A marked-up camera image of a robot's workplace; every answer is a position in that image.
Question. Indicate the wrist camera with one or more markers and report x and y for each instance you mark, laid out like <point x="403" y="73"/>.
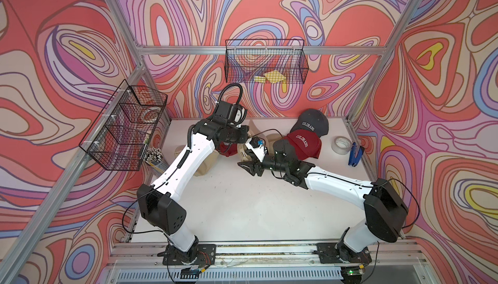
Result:
<point x="256" y="148"/>
<point x="238" y="115"/>

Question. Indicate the black wire basket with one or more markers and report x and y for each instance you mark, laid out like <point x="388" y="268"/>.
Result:
<point x="119" y="138"/>
<point x="246" y="58"/>

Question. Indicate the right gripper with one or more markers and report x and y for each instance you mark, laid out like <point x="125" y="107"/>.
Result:
<point x="253" y="166"/>

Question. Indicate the cup of pencils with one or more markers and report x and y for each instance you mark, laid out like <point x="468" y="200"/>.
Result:
<point x="155" y="160"/>

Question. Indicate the grey Colorado cap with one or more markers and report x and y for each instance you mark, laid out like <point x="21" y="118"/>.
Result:
<point x="312" y="120"/>

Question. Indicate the clear tape roll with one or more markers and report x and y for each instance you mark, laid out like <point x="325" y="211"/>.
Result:
<point x="341" y="145"/>

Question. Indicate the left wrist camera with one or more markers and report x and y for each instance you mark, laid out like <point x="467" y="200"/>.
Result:
<point x="238" y="115"/>

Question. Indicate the beige cap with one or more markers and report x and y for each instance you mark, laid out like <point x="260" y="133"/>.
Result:
<point x="243" y="153"/>
<point x="269" y="136"/>
<point x="198" y="157"/>

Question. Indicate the black wire basket left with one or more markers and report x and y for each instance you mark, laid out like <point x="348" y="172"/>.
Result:
<point x="119" y="138"/>

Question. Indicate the red Colorado cap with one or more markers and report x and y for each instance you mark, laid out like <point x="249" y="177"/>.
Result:
<point x="307" y="144"/>

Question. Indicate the black wire basket back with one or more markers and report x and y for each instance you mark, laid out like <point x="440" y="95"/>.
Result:
<point x="246" y="58"/>

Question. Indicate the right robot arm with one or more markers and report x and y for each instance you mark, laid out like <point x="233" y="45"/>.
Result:
<point x="385" y="212"/>

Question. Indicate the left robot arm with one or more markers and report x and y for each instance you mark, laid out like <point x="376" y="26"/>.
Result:
<point x="159" y="203"/>

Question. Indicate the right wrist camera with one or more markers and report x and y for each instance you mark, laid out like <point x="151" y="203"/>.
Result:
<point x="256" y="148"/>

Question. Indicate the dark red cap front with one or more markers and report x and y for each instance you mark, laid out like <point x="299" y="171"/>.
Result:
<point x="227" y="149"/>

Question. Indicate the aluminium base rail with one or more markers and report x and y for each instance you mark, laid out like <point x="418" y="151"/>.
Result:
<point x="308" y="261"/>

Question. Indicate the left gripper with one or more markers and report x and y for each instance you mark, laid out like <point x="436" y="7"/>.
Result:
<point x="244" y="134"/>

